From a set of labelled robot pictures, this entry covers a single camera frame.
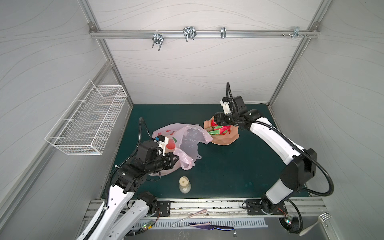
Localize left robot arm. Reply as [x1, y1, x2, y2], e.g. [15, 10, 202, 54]
[78, 118, 179, 240]

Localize metal hook clamp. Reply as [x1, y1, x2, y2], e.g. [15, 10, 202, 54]
[183, 27, 197, 42]
[152, 33, 164, 51]

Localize tan fruit plate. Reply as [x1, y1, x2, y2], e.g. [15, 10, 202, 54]
[204, 118, 240, 146]

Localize pink plastic bag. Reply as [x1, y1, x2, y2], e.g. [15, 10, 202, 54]
[151, 123, 213, 176]

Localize small metal ring clamp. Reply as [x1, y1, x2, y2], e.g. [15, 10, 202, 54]
[221, 27, 227, 39]

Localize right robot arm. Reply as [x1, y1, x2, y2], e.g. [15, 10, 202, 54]
[214, 83, 335, 215]

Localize small beige bottle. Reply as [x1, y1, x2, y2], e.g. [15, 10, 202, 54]
[179, 176, 192, 194]

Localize left metal hook clamp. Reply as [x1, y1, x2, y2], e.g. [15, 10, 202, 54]
[152, 33, 164, 51]

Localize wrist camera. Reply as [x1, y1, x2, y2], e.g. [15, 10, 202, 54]
[154, 135, 169, 157]
[220, 97, 232, 115]

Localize metal crossbar rail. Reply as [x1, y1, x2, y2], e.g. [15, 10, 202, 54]
[90, 29, 320, 39]

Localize white wire basket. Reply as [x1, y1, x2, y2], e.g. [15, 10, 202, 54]
[45, 80, 127, 156]

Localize right silver fork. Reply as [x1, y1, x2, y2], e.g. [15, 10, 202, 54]
[299, 212, 332, 237]

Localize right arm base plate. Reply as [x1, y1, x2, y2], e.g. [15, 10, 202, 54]
[242, 199, 288, 216]

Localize right metal bracket clamp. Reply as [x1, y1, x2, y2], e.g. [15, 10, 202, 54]
[282, 27, 309, 39]

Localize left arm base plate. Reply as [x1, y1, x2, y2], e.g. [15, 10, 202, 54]
[148, 201, 171, 217]

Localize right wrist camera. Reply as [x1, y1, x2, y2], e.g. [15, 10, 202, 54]
[220, 97, 232, 115]

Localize pink clear tongs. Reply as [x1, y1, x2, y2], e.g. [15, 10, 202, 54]
[172, 209, 208, 227]

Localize purple handled knife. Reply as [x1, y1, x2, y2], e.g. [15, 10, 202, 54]
[189, 223, 235, 231]

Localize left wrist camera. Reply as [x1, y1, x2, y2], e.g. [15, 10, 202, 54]
[154, 135, 169, 157]

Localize middle metal hook clamp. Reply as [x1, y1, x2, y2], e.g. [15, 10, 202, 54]
[183, 27, 197, 42]

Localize red dragon fruit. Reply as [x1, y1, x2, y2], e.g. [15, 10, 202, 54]
[205, 119, 231, 136]

